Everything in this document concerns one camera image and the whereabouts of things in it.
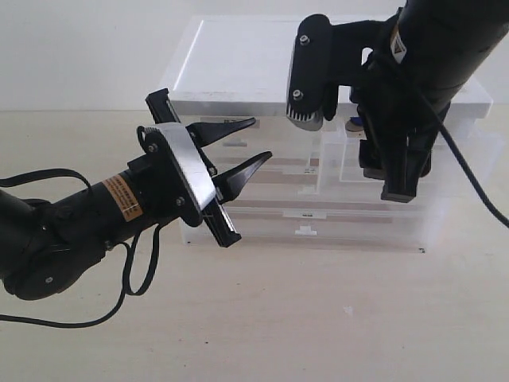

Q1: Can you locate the key bunch with blue tag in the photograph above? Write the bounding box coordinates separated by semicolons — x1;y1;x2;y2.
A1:
345;116;363;133

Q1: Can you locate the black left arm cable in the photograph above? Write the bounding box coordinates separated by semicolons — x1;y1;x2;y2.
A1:
0;168;161;329

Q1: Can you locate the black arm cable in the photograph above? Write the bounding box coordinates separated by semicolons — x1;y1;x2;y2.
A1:
0;168;161;329
393;63;509;228

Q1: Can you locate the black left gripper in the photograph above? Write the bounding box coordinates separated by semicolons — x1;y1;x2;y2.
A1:
138;88;273;248

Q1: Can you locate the white plastic drawer cabinet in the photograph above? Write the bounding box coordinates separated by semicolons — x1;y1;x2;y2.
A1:
161;16;475;250

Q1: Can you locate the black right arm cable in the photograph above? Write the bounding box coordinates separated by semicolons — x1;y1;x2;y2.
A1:
393;63;509;228

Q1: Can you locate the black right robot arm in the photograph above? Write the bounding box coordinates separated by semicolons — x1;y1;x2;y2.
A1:
286;1;508;203

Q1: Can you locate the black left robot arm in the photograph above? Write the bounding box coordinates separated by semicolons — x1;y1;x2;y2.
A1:
1;89;271;301

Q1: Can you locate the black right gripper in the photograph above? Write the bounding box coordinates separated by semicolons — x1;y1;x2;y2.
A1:
297;14;450;203

